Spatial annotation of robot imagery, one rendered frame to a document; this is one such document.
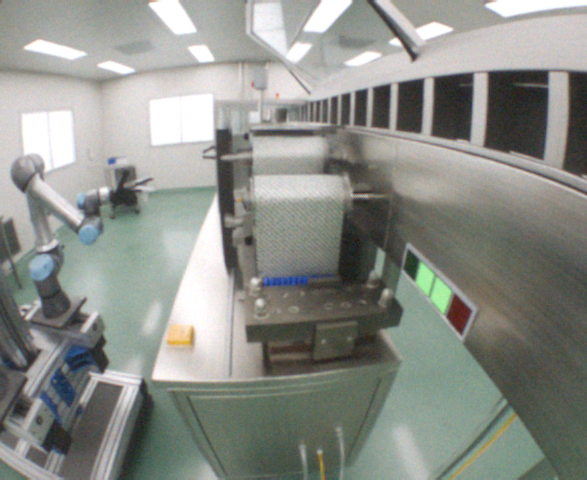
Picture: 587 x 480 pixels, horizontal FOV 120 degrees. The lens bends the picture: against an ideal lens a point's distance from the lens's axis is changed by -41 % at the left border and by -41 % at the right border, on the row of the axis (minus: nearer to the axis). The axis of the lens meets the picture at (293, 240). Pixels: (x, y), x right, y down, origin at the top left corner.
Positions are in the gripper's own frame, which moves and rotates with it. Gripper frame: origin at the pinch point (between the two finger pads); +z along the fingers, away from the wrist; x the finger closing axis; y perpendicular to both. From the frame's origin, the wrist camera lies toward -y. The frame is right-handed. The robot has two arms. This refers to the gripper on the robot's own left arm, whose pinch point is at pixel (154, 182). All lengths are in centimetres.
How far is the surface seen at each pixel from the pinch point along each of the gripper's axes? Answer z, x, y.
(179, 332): -2, 62, 23
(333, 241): 43, 65, 1
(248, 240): 24, 50, 5
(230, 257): 25.3, 25.9, 26.9
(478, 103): 42, 96, -42
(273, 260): 27, 60, 7
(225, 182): 25.3, 21.8, -3.5
